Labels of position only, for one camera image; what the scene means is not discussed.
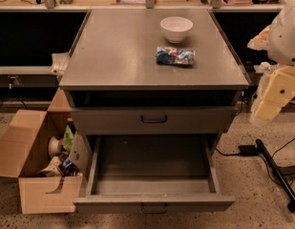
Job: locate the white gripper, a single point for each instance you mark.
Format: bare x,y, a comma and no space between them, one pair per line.
284,40

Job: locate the crushed blue redbull can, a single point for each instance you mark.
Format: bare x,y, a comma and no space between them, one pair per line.
175,56

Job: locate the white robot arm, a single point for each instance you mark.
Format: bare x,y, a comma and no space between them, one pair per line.
281,39

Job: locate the grey drawer cabinet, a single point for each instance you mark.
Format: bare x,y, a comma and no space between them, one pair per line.
114,63

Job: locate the open grey bottom drawer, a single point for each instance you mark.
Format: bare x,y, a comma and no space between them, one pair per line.
152,174

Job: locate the closed grey middle drawer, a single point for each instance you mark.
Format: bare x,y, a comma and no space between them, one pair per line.
152,120

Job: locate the black power adapter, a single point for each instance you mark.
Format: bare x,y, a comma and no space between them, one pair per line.
248,150

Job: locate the black metal stand leg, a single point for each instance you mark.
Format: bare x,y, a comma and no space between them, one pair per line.
278,174

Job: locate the white ceramic bowl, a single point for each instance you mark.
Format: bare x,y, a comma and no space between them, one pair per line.
175,29

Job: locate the green snack packet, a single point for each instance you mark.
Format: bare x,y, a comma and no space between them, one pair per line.
68,139

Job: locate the white cup in box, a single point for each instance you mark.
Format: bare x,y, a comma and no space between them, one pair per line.
54,147

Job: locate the open cardboard box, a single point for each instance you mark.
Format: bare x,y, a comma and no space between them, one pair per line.
24,151

